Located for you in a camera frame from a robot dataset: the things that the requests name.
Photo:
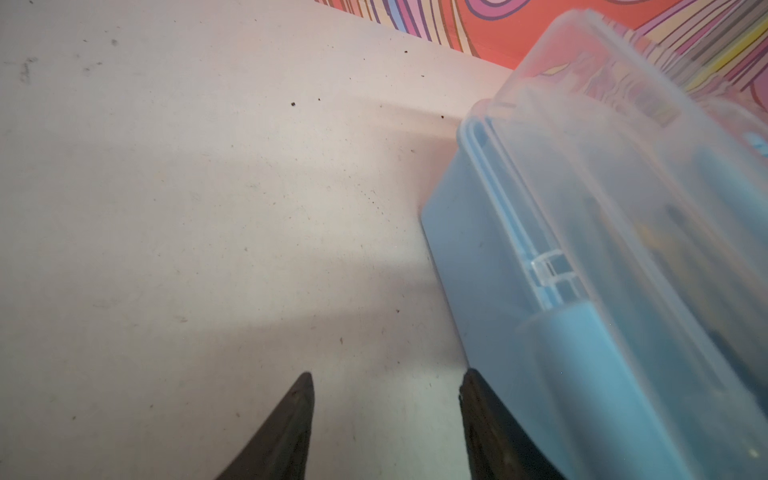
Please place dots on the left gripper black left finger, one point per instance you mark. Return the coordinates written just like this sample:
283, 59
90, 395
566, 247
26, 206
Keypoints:
279, 450

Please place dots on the blue plastic tool box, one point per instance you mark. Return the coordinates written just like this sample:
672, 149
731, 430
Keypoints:
611, 288

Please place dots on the clear plastic box lid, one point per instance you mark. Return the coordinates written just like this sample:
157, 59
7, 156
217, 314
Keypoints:
581, 59

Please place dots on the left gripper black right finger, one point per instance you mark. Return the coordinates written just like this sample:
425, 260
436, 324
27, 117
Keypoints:
498, 448

